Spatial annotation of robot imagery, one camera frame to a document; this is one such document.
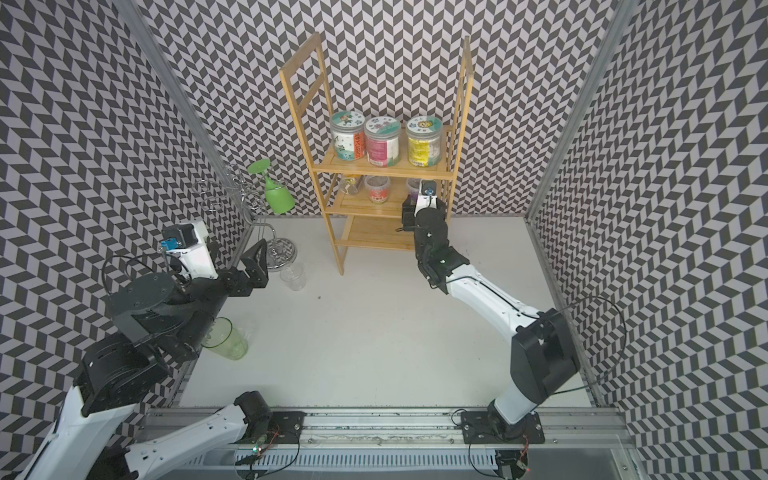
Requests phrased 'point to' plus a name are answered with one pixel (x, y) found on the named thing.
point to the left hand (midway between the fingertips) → (243, 248)
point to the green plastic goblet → (279, 197)
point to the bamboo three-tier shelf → (363, 204)
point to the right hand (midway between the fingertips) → (421, 200)
